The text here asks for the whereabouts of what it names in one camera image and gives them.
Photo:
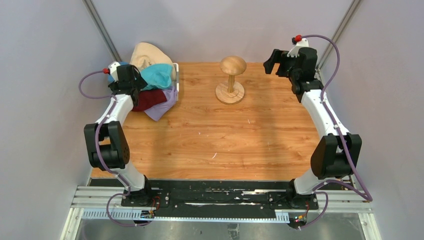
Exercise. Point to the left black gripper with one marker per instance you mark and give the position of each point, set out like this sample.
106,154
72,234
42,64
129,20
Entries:
138,83

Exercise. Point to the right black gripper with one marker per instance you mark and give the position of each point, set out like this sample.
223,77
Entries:
277,56

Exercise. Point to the maroon bucket hat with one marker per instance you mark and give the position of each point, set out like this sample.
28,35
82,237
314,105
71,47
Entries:
148,99

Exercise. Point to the turquoise bucket hat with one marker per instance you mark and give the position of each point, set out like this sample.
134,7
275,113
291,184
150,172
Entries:
157,76

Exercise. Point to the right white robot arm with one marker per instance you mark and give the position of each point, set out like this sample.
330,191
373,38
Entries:
338,150

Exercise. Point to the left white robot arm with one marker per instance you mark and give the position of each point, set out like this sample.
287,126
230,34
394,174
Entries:
105,140

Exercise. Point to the blue hat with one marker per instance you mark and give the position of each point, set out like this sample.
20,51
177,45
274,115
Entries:
121,68

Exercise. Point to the beige cap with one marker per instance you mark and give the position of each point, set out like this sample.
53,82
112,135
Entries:
146,54

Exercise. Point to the lavender bucket hat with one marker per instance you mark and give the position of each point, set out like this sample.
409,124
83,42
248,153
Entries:
157,111

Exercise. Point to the white perforated basket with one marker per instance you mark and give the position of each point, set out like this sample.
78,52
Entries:
176,82

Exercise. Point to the wooden hat stand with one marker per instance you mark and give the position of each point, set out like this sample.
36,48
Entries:
231,92

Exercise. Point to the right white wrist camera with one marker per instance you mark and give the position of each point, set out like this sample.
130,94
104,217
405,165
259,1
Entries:
298,42

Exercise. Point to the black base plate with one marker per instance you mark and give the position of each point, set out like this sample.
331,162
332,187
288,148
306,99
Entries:
220,199

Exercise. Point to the aluminium frame rails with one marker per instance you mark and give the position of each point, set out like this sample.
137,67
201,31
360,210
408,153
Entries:
268,137

